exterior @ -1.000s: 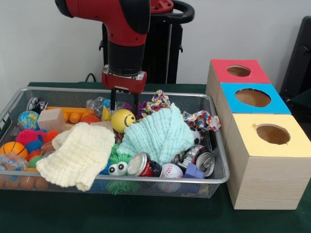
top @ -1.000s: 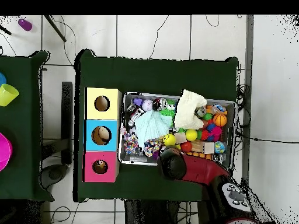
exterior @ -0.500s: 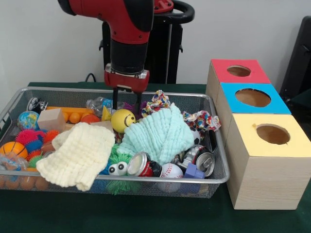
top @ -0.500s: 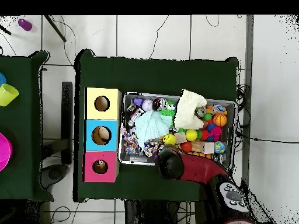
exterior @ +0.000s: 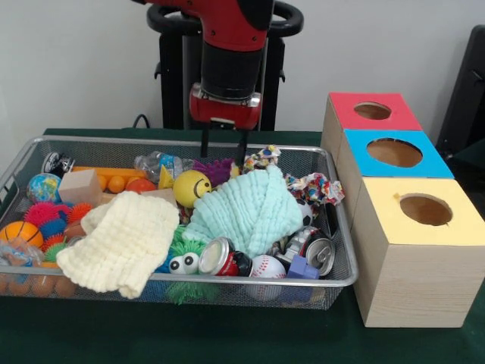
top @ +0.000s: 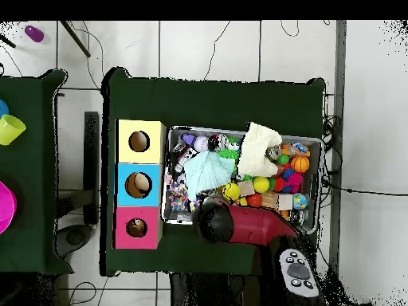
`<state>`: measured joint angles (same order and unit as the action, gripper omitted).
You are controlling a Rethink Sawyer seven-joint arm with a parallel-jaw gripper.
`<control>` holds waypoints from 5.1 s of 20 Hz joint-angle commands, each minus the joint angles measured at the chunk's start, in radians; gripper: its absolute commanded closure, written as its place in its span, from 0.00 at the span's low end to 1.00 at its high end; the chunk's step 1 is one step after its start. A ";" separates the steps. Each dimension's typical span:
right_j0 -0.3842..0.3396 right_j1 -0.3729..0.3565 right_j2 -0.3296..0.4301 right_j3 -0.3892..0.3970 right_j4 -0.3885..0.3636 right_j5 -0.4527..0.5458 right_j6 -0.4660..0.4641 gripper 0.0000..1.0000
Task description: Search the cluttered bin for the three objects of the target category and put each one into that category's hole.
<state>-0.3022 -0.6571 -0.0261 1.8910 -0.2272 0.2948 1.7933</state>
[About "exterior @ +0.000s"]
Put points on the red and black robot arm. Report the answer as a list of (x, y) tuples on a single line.
[(231, 38)]

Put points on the wooden box with three holes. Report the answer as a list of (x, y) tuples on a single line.
[(409, 265)]

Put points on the dark green table cloth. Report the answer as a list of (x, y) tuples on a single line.
[(227, 334)]

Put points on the yellow smiley ball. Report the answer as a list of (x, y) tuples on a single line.
[(192, 188)]

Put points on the white toy baseball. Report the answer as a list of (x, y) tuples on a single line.
[(267, 267)]

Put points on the purple spiky toy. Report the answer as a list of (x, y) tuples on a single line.
[(214, 171)]

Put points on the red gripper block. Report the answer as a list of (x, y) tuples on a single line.
[(225, 112)]

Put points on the silver crushed can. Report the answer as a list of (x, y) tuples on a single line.
[(318, 254)]

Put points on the red crushed can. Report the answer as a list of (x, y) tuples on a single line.
[(223, 259)]

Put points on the cream knitted cloth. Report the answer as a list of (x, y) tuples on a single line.
[(121, 243)]

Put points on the green spiky ball with eyes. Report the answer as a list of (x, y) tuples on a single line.
[(184, 262)]

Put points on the shallow clear mesh bin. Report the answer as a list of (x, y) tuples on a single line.
[(337, 250)]

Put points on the mint green knitted cloth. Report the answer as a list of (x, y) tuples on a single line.
[(246, 208)]

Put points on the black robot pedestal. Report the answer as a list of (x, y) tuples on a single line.
[(174, 83)]

